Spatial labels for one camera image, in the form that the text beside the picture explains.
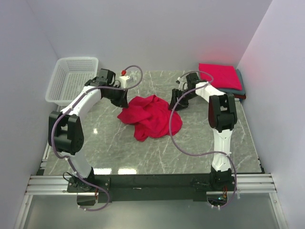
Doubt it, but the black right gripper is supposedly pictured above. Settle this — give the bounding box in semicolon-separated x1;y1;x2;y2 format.
168;89;197;112

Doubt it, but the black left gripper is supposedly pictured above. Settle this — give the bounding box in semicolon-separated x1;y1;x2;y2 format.
104;84;129;108

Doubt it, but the pink-red t shirt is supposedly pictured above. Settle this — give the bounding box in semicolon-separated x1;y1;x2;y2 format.
117;95;183;142

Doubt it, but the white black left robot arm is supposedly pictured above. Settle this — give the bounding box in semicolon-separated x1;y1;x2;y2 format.
48;69;131;192

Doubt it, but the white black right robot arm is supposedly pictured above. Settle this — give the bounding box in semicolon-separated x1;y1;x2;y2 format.
169;71;237;190

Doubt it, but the white plastic basket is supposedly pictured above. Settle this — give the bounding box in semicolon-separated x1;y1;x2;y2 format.
45;57;99;106

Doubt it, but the folded dark red t shirt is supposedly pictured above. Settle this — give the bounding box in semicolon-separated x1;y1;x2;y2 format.
234;94;246;101

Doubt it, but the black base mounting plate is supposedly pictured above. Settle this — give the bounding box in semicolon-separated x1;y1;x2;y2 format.
67;174;235;203

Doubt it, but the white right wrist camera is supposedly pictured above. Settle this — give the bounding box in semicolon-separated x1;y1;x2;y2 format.
176;77;188;91

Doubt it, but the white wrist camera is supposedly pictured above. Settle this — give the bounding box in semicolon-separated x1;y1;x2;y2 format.
176;77;188;91
119;70;133;88

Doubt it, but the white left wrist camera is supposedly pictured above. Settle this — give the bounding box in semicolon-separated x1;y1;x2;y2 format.
119;70;133;88

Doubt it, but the aluminium frame rail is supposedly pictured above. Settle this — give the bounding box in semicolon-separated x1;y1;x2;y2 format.
25;174;276;195

